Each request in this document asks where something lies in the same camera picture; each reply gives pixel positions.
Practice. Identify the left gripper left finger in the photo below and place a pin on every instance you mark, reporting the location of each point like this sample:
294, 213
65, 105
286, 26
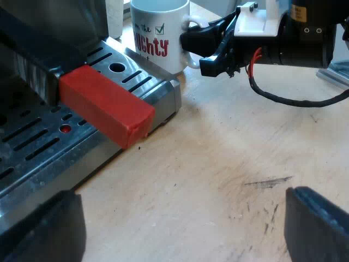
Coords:
46, 232

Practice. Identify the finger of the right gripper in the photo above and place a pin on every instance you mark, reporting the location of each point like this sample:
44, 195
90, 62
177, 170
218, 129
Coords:
201, 39

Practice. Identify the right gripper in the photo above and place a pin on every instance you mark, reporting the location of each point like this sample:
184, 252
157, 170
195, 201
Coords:
300, 46

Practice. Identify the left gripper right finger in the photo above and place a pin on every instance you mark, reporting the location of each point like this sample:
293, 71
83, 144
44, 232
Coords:
319, 226

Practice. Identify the white mug with red and black print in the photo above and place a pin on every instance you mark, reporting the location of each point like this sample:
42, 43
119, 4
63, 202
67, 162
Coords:
158, 27

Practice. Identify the steel espresso machine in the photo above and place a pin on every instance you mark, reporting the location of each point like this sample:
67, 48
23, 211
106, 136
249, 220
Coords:
152, 90

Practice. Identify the aluminium rail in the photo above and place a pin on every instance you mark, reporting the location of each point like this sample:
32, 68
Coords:
334, 73

